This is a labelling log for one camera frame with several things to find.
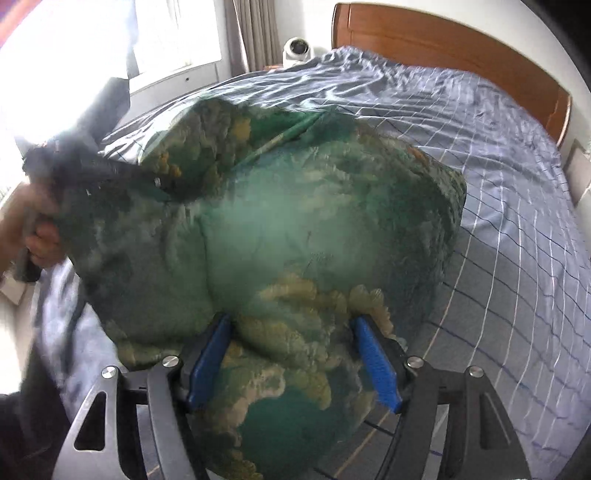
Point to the person's left hand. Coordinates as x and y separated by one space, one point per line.
27 223

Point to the blue checked bed sheet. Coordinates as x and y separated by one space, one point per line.
497 376

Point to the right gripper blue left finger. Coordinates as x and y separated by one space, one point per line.
204 359

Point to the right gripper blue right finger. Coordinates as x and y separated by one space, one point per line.
383 359

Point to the green landscape print jacket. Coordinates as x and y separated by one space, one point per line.
290 222

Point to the beige curtain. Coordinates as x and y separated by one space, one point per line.
253 39

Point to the white security camera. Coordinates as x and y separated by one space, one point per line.
297 51

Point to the white window cabinet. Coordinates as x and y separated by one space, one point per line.
148 92

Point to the brown wooden headboard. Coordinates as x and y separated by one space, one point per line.
415 38

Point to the white desk with drawers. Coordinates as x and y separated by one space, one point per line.
577 170

